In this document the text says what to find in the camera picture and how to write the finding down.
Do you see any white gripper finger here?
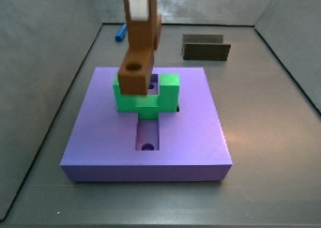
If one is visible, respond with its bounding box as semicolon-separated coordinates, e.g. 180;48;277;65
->
128;0;150;22

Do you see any brown T-shaped block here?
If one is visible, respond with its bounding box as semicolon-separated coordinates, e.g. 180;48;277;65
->
116;0;163;97

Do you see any purple base board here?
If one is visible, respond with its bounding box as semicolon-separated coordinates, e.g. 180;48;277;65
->
60;68;231;182

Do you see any blue peg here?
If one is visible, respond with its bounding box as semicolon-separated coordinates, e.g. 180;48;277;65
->
115;23;127;42

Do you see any green U-shaped block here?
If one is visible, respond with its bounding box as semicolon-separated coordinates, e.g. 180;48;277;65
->
112;73;180;120

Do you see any black angle bracket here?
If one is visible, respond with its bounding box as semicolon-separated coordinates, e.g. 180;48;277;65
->
182;34;231;61

